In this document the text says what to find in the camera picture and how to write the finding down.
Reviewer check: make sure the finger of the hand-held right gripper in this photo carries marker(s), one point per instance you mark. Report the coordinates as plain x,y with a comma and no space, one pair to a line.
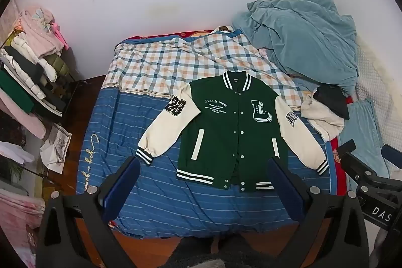
361,169
348,147

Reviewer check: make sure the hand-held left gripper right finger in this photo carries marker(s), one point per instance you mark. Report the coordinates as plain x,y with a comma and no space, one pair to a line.
282,188

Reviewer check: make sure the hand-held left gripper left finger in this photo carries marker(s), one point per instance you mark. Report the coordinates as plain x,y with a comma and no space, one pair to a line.
125,181

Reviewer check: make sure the green varsity jacket cream sleeves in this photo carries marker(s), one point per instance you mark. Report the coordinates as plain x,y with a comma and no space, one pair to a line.
219,130

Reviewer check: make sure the row of hanging clothes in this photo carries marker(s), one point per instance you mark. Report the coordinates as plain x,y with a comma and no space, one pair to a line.
28,79

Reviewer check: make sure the blue striped plaid bed sheet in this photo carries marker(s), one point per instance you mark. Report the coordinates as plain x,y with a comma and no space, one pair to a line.
141,199

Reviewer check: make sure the cream fleece garment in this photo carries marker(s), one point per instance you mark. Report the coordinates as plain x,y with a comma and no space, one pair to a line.
323,125

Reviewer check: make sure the black garment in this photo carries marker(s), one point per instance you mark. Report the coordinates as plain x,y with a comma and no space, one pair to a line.
333,98

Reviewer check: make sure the white quilted blanket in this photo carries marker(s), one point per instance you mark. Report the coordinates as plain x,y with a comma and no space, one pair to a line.
377,76

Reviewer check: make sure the white embroidered cloth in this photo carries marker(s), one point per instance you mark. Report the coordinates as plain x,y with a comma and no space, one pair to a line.
58,145

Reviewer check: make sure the pink printed blanket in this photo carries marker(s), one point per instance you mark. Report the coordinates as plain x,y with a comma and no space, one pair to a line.
18,224

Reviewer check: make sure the blue-grey quilt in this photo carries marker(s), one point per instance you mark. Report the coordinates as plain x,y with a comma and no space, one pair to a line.
298,35

